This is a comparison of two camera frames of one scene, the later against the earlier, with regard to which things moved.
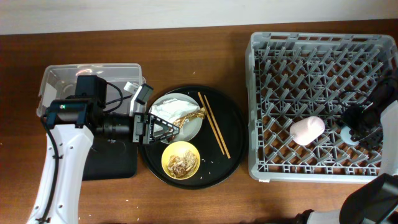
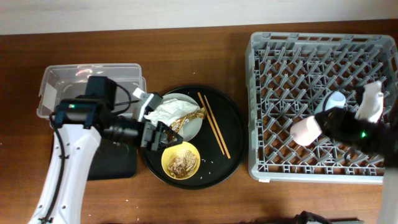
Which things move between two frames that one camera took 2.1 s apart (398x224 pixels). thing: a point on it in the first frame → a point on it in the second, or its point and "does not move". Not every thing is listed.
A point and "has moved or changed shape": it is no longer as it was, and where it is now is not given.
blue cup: x=346 y=135 has moved or changed shape
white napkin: x=172 y=109 does not move
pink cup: x=304 y=130 does not move
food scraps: x=180 y=166 does not move
